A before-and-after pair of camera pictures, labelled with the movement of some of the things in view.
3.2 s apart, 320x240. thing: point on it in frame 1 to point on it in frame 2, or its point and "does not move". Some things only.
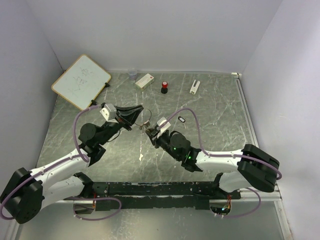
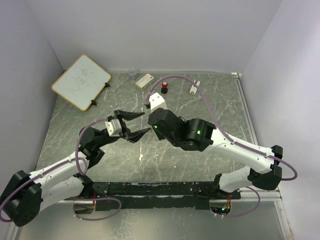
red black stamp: x=164 y=89 does not move
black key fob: x=181 y=119 does not move
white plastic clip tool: x=194 y=89 does not move
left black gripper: x=129 y=115 to x=133 y=137
